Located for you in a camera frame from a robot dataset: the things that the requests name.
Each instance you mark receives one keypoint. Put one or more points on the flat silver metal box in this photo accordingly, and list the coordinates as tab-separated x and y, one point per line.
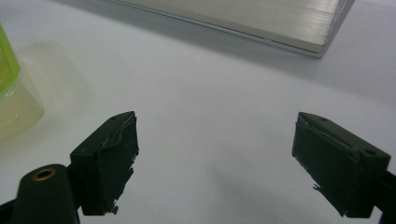
249	21

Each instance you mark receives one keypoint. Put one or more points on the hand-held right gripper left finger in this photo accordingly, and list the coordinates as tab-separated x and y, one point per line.
102	165

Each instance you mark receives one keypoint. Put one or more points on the clear container with green lid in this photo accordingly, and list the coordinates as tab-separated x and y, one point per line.
12	93

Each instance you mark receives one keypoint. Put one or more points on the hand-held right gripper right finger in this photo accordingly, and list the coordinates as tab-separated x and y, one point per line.
336	161

